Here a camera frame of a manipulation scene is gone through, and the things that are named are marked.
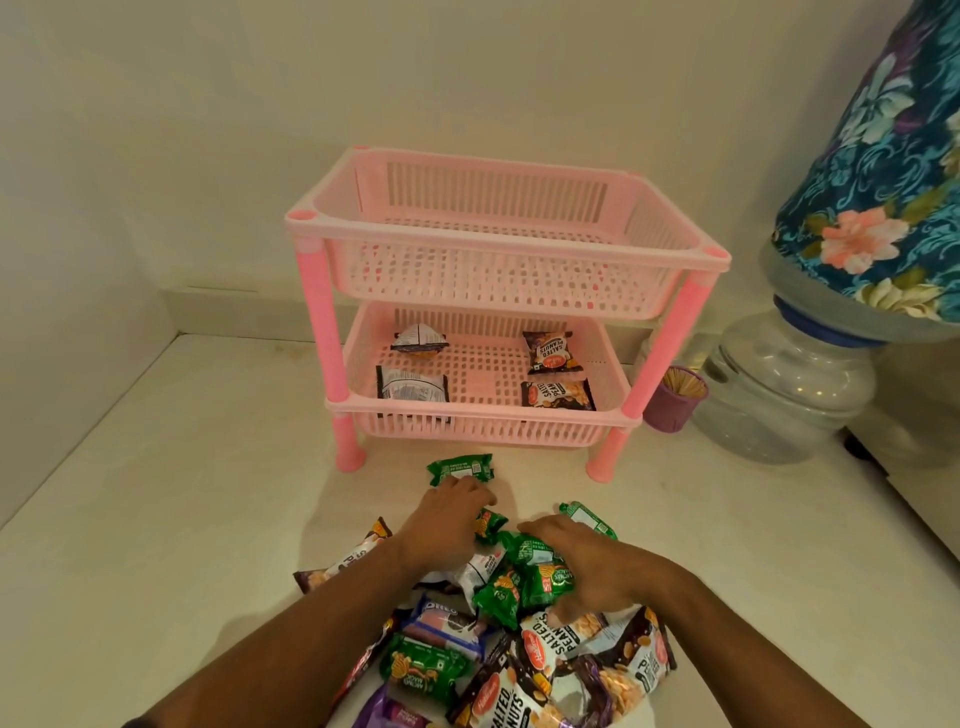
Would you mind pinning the purple toothpick holder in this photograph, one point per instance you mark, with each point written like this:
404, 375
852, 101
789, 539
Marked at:
667, 412

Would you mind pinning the person's left forearm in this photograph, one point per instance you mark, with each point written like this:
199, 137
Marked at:
300, 645

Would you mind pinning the bundle of wooden toothpicks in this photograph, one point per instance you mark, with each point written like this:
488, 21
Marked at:
684, 381

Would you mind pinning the pile of snack packets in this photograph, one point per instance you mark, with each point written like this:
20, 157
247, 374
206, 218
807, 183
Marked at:
525, 675

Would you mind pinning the person's right forearm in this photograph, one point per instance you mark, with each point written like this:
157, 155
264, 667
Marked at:
750, 652

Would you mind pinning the clear water dispenser base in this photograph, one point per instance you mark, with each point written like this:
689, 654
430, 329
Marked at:
780, 390

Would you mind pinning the pink two-tier plastic rack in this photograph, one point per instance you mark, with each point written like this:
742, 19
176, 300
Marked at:
480, 285

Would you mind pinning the silver snack packet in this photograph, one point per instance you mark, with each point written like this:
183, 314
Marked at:
418, 339
411, 386

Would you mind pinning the person's right thumb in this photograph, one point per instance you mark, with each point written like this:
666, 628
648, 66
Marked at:
574, 609

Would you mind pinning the small green snack packet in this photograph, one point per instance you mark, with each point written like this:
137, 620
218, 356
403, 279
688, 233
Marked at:
491, 527

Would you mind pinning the clear water jug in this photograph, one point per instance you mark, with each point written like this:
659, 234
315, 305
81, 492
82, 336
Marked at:
795, 289

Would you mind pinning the person's left fingers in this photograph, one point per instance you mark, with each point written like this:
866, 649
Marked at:
469, 491

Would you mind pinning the black peanut packet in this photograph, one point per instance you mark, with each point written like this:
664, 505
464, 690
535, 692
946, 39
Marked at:
553, 352
559, 394

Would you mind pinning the person's left hand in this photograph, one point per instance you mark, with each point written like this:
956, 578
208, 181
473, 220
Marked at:
439, 525

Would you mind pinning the person's right hand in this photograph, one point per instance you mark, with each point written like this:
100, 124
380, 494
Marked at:
607, 574

